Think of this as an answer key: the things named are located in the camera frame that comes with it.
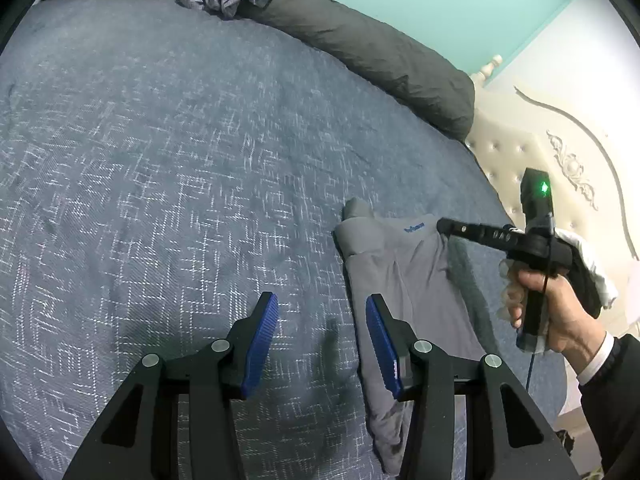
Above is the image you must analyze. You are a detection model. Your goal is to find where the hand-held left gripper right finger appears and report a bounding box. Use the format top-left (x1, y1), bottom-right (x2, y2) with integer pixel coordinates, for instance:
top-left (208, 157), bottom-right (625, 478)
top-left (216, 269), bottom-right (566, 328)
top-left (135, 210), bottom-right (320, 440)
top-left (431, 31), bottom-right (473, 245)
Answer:
top-left (365, 294), bottom-right (581, 480)

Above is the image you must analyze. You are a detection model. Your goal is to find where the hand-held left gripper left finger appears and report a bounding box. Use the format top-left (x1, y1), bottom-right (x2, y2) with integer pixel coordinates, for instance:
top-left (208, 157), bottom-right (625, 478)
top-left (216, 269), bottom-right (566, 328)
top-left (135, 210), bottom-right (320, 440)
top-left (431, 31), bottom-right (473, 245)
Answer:
top-left (62, 291), bottom-right (279, 480)

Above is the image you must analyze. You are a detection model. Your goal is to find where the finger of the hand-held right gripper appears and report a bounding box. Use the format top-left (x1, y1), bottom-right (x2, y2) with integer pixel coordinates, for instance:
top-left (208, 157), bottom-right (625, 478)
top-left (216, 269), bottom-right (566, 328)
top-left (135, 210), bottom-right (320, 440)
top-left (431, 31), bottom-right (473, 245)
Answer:
top-left (436, 216), bottom-right (517, 251)

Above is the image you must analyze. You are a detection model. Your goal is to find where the grey shirt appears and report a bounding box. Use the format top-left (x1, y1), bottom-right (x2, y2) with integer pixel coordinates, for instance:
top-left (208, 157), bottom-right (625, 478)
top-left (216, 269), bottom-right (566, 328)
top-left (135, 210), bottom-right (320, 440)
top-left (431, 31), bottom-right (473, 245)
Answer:
top-left (334, 197), bottom-right (501, 476)

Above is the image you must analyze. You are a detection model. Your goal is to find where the person's right forearm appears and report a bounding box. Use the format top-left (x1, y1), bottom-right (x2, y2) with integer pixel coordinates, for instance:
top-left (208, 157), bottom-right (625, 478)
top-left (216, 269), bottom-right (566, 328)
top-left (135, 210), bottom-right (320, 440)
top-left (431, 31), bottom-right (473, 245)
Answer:
top-left (575, 332), bottom-right (640, 480)

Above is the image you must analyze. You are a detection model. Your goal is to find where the person's right hand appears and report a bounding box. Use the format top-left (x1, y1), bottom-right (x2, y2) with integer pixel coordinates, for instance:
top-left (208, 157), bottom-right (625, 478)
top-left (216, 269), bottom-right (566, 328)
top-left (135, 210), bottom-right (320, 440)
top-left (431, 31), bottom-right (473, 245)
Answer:
top-left (502, 267), bottom-right (609, 374)

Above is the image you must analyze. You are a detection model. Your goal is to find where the black and white garment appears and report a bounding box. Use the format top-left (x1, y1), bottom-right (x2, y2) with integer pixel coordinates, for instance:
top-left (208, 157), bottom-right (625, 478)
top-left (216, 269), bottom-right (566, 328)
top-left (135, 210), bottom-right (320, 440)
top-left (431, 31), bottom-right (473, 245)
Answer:
top-left (554, 227), bottom-right (619, 318)

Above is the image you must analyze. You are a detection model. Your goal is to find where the beige tufted headboard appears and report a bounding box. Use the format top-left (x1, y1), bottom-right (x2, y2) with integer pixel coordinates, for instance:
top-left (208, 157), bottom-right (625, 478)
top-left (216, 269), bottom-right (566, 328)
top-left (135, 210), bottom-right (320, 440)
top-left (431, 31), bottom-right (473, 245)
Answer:
top-left (465, 55), bottom-right (640, 336)

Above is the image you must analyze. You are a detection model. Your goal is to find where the white bed sheet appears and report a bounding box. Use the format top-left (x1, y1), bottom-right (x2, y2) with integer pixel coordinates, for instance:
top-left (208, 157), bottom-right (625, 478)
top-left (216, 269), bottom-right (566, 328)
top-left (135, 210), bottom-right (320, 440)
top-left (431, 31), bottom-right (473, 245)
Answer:
top-left (550, 355), bottom-right (583, 416)

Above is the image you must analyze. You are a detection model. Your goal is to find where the dark olive rolled duvet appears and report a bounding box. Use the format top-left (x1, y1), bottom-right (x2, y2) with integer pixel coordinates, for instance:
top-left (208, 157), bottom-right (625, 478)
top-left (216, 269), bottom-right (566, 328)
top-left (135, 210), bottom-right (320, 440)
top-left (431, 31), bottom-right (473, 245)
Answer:
top-left (40, 0), bottom-right (476, 142)

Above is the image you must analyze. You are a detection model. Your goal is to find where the blue patterned blanket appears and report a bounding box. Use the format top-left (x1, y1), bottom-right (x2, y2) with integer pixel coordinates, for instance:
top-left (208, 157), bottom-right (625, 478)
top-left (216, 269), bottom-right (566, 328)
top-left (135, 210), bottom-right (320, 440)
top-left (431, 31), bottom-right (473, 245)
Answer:
top-left (0, 0), bottom-right (566, 480)

